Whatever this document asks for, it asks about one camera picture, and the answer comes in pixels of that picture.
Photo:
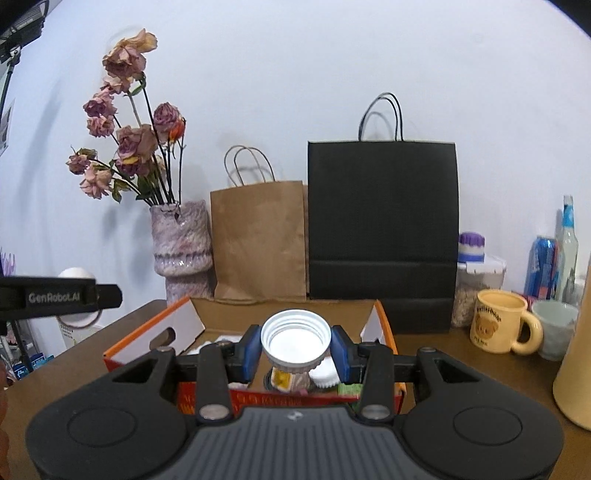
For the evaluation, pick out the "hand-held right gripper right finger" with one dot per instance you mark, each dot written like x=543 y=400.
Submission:
x=341 y=355

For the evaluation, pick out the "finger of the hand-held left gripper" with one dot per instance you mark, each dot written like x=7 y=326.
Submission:
x=111 y=295

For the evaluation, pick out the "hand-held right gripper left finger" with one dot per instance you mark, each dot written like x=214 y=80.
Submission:
x=251 y=355

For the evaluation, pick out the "small white ribbed cap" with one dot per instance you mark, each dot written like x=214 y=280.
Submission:
x=323 y=374

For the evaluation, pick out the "green spray bottle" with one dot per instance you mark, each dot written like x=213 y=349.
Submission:
x=348 y=390

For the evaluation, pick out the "white and yellow charger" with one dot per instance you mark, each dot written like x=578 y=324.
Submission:
x=281 y=379

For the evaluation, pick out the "large white screw lid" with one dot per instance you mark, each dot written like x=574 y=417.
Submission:
x=295 y=344

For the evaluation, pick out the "red cardboard box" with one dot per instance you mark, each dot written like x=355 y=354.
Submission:
x=231 y=314

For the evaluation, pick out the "white round object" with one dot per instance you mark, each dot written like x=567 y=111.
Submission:
x=76 y=273

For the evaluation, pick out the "mottled purple ceramic vase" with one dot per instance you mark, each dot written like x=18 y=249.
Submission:
x=180 y=240

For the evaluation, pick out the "brown paper bag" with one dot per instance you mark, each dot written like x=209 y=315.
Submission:
x=258 y=240

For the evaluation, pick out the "clear jar with purple cap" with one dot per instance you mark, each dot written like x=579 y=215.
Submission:
x=466 y=295

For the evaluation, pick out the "black paper bag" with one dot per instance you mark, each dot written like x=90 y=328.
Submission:
x=383 y=221

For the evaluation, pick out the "yellow bear mug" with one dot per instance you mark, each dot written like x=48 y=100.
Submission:
x=491 y=323

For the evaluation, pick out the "dried rose bouquet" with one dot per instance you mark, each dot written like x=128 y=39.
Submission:
x=131 y=143

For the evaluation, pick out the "white cup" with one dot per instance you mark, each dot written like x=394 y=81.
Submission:
x=556 y=332

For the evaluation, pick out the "blue drink can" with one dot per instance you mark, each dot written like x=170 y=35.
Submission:
x=542 y=267

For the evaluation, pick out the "yellow thermos jug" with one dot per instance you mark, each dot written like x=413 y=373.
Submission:
x=577 y=378

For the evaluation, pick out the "glass bottle with blue label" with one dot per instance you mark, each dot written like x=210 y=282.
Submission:
x=568 y=249

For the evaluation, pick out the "purple wall sticker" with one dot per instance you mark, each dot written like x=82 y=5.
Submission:
x=7 y=265

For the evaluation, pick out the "small wall picture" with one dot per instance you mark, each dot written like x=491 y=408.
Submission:
x=5 y=129

